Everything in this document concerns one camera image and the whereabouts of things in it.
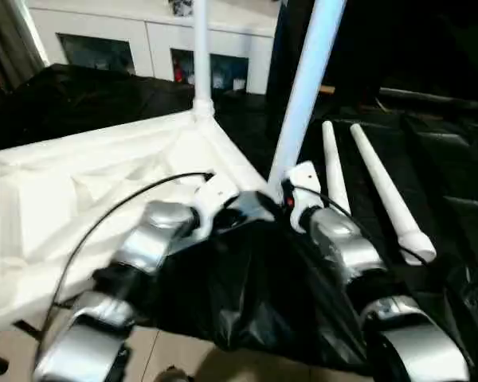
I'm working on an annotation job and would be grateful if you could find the black backdrop cloth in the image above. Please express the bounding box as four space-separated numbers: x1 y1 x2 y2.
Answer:
326 0 478 104

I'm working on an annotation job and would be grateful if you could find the printed box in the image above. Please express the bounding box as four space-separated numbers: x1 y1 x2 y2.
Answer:
211 67 229 89

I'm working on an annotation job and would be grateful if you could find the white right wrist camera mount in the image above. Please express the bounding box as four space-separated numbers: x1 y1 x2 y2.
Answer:
282 161 326 234

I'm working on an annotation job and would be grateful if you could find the black object pile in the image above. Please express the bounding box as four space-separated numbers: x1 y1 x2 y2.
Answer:
169 0 194 16

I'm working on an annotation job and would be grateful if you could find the white glass-door cabinet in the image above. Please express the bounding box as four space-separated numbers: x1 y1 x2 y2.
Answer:
27 0 280 96

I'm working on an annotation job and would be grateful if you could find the grey curtain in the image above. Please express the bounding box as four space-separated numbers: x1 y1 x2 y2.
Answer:
0 0 45 91

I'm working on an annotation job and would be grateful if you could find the blue vertical strip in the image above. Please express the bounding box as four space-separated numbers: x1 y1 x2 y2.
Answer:
268 0 300 96

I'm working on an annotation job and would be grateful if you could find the black stand leg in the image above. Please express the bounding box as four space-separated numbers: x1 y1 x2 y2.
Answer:
0 319 41 375

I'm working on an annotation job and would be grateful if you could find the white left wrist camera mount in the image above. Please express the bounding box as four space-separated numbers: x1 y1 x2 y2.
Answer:
193 177 240 240

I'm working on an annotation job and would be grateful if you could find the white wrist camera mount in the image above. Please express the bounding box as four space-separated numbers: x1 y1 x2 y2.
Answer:
193 177 240 240
282 161 326 234

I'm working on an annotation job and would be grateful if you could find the white plastic table top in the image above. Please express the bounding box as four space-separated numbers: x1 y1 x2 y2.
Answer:
0 99 272 333

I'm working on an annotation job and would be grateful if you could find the black mat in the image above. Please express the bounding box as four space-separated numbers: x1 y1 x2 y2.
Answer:
0 63 478 382

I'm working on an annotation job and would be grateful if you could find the white plastic table leg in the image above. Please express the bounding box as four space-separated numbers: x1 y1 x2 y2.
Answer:
190 0 217 117
267 0 347 196
349 123 437 266
321 121 351 216

